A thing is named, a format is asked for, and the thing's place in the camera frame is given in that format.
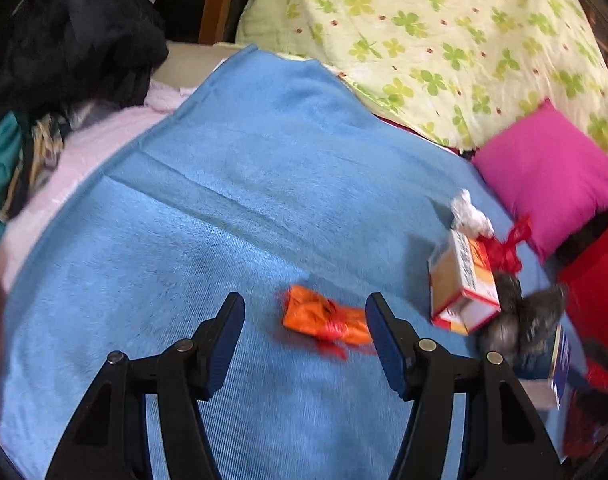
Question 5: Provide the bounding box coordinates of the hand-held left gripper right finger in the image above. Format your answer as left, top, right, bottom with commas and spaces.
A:
365, 292, 567, 480

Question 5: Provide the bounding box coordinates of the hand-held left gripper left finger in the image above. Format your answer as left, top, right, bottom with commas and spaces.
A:
44, 291, 246, 480

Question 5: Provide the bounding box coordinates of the orange snack wrapper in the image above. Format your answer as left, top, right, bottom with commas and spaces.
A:
282, 285, 375, 361

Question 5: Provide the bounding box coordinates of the red ribbon wrapper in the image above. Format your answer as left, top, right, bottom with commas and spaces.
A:
484, 215, 533, 273

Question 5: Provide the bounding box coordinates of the white paper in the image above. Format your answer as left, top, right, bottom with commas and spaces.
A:
450, 189, 495, 238

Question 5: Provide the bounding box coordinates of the white orange cardboard box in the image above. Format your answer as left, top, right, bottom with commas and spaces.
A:
428, 230, 502, 336

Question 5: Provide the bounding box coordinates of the dark grey plastic bag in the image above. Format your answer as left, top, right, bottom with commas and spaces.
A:
478, 272, 570, 358

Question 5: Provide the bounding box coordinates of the blue fleece blanket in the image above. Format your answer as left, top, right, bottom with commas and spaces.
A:
0, 44, 589, 480

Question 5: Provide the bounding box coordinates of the blue white box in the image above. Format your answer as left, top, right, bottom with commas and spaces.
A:
514, 325, 572, 411

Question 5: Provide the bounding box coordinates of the red paper bag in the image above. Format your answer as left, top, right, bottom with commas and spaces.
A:
556, 217, 608, 361

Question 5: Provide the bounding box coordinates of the magenta pillow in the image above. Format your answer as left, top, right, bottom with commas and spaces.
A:
471, 99, 608, 263

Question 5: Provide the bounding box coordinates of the pale pink sheet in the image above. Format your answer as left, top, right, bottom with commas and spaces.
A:
0, 80, 199, 291

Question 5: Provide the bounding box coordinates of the dark patterned cloth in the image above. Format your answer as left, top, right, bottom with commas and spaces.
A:
4, 110, 72, 221

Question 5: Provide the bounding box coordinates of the beige cushion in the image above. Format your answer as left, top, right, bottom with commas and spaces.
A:
159, 42, 245, 91

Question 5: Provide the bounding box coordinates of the clover print quilt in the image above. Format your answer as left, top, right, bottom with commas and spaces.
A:
235, 0, 608, 158

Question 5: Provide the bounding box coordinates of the black cloth pile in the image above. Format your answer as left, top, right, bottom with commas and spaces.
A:
0, 0, 171, 126

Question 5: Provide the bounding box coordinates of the dark wooden furniture frame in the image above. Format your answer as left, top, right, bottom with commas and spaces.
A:
149, 0, 265, 46

